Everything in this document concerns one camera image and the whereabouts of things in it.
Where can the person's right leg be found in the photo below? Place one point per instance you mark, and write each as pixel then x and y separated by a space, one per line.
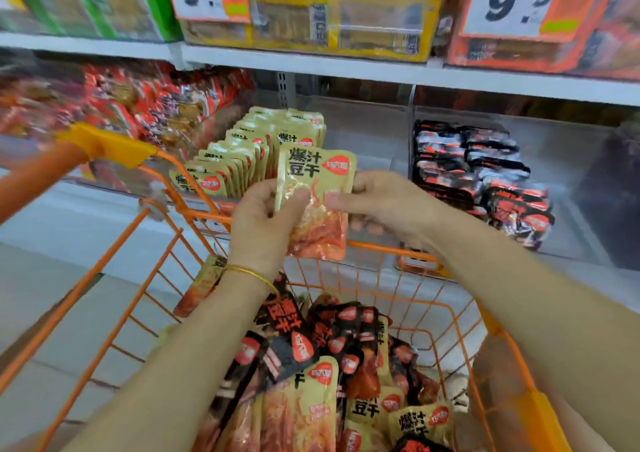
pixel 495 387

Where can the yellow orange snack packet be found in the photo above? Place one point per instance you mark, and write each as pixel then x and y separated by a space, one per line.
pixel 300 114
pixel 300 135
pixel 315 217

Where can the row of yellow orange snacks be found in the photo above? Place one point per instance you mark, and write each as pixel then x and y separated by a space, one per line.
pixel 215 167

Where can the stack of orange trimmed packets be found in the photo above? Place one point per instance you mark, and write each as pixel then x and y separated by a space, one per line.
pixel 600 52

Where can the pile of red tan packets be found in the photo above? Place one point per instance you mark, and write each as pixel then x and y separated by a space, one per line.
pixel 130 97

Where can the person's left hand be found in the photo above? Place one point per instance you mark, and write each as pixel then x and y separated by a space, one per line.
pixel 260 227

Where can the person's right forearm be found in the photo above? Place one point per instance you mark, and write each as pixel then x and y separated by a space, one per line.
pixel 540 307

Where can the orange shopping cart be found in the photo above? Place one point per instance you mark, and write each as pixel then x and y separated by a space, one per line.
pixel 100 145

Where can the person's right hand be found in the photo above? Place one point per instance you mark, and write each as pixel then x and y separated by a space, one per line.
pixel 390 202

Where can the stack of green packets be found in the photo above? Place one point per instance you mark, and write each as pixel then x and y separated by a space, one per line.
pixel 90 2

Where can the person's left forearm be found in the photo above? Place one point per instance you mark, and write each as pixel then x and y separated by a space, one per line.
pixel 170 387

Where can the pile of black orange snacks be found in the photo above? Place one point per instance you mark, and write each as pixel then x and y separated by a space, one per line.
pixel 300 407

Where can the stack of yellow trimmed packets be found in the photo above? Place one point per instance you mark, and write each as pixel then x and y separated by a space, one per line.
pixel 350 22

